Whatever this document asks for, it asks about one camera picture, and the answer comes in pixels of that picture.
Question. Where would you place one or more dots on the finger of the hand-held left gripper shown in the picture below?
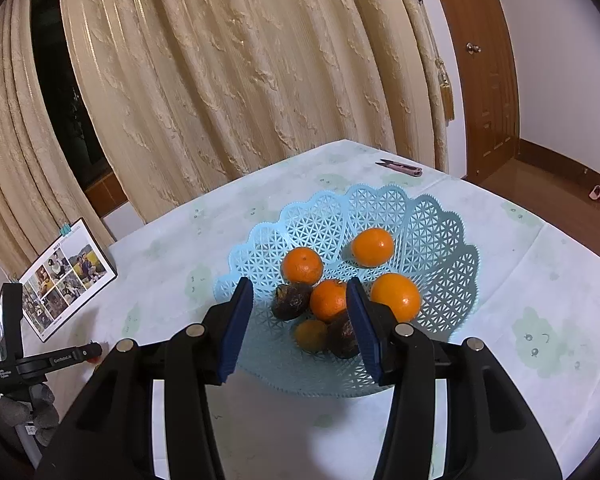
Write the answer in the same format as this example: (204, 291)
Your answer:
(88, 350)

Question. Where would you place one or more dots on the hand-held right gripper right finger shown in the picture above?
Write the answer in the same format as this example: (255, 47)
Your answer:
(365, 330)

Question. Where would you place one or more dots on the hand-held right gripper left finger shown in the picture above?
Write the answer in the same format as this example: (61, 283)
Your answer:
(232, 332)

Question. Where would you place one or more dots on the dark wrinkled passion fruit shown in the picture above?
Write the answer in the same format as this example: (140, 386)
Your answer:
(290, 302)
(344, 337)

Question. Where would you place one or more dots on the small mandarin orange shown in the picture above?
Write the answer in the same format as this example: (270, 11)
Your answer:
(303, 266)
(373, 246)
(330, 302)

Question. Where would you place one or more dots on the large orange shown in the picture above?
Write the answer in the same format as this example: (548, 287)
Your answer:
(397, 297)

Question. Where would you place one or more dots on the brown longan fruit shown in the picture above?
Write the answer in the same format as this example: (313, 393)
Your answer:
(311, 335)

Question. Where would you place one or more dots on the light blue plastic basket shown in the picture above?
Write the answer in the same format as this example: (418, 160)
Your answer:
(420, 230)

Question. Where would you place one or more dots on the person's left hand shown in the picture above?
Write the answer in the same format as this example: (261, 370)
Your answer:
(10, 412)

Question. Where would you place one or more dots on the photo collage board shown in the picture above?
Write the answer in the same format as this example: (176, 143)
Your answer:
(70, 272)

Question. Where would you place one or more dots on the teal binder clip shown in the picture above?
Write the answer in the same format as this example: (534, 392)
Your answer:
(66, 230)

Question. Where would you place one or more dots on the beige embossed curtain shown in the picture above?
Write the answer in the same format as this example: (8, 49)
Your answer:
(240, 70)
(10, 185)

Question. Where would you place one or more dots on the cloud printed tablecloth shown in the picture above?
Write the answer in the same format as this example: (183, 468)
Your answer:
(505, 280)

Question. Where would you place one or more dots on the pink thread snips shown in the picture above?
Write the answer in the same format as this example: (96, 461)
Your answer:
(402, 167)

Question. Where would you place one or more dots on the brown wooden door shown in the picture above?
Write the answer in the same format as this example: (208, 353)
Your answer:
(480, 110)

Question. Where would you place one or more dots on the beige curtain tassel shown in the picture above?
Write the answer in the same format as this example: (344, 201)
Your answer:
(446, 85)

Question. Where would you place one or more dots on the pink slipper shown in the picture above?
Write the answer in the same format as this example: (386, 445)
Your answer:
(596, 191)

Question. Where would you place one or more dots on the metal door knob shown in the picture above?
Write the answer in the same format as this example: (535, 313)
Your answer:
(474, 48)

